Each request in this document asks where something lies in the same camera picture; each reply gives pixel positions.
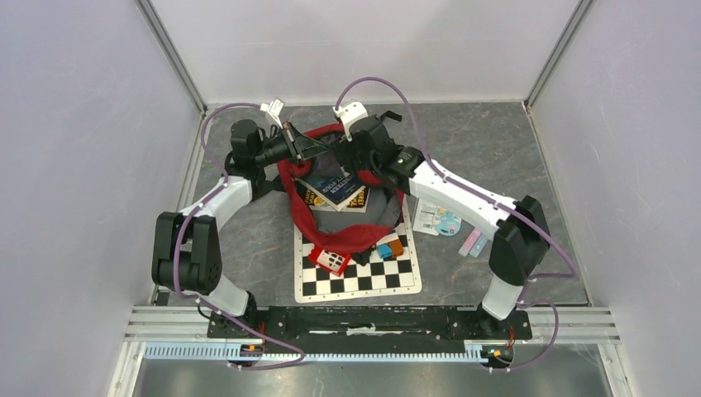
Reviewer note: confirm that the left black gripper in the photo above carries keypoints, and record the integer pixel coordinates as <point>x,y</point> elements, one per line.
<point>299,145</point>

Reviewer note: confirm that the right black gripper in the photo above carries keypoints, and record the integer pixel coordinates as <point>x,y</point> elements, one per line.
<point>345,148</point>

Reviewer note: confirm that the dark blue 1984 book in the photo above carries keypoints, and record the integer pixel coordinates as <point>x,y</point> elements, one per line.
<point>329,185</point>

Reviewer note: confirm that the red backpack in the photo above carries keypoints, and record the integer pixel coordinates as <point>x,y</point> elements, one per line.
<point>339,232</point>

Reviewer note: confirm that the treehouse paperback book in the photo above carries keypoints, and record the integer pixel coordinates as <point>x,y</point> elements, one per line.
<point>335,202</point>

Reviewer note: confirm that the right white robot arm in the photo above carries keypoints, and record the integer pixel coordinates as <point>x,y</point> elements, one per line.
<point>517,228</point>

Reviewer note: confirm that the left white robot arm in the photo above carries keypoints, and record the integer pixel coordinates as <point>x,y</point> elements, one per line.
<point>187,256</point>

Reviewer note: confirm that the correction tape blister pack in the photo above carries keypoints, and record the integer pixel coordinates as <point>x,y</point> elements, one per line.
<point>435,220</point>

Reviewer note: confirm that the blue toy block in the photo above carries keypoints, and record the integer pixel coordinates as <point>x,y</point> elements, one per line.
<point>384,251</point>

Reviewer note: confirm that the orange toy block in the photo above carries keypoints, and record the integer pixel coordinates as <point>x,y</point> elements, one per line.
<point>396,248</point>

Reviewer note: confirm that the black toy block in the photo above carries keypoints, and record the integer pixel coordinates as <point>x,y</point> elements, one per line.
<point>362,257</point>

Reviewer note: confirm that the red toy block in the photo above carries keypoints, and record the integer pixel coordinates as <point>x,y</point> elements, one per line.
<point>331,262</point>

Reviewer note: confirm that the black white chessboard mat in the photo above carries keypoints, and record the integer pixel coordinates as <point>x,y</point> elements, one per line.
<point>379,277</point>

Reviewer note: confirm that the pink highlighter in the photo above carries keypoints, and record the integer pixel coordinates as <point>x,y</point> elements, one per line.
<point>469,242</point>

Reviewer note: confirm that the blue highlighter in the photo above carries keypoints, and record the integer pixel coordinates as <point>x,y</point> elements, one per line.
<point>478,246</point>

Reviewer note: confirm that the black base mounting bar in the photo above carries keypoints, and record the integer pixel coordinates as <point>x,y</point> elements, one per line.
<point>382,329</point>

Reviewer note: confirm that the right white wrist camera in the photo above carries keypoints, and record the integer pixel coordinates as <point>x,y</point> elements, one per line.
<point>348,114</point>

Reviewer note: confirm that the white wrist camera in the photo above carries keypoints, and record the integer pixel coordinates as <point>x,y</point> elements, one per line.
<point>348,114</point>
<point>272,112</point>

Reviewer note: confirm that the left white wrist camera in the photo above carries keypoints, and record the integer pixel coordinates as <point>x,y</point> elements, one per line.
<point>272,112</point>

